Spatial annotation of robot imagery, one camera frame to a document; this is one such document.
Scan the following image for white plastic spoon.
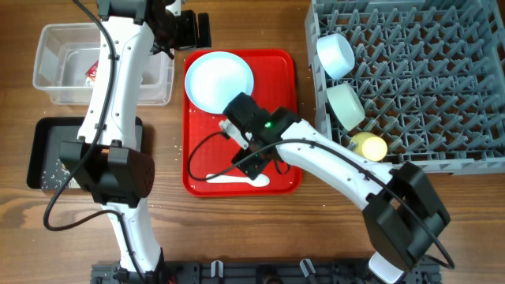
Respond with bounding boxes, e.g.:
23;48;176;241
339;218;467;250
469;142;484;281
206;174;270;188

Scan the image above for red plastic tray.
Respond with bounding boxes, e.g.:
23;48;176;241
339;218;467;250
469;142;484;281
181;49;302;197

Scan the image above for large light blue plate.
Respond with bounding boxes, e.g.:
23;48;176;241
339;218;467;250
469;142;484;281
185;51;254;114

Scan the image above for red snack wrapper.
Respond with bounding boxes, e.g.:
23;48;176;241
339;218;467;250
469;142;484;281
84;61;99;87

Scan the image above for light green bowl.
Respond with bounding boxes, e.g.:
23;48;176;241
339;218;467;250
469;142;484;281
327;84;365;131

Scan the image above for yellow plastic cup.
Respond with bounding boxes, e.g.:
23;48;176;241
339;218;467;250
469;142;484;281
350;132;388;162

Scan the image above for light blue bowl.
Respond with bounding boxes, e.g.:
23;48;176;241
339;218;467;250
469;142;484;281
316;34;355;80

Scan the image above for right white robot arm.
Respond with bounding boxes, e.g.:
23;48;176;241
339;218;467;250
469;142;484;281
223;93;451;283

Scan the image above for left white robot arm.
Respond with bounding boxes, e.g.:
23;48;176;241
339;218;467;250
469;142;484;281
60;0;211;283

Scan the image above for black waste tray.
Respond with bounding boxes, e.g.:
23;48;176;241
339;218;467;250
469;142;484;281
26;115;145;190

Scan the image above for grey dishwasher rack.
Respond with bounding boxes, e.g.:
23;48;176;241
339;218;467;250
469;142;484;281
305;0;504;175

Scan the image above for clear plastic bin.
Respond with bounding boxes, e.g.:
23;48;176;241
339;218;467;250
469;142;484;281
32;23;174;106

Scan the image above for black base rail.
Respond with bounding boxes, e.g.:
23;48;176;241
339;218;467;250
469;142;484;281
90;259;442;284

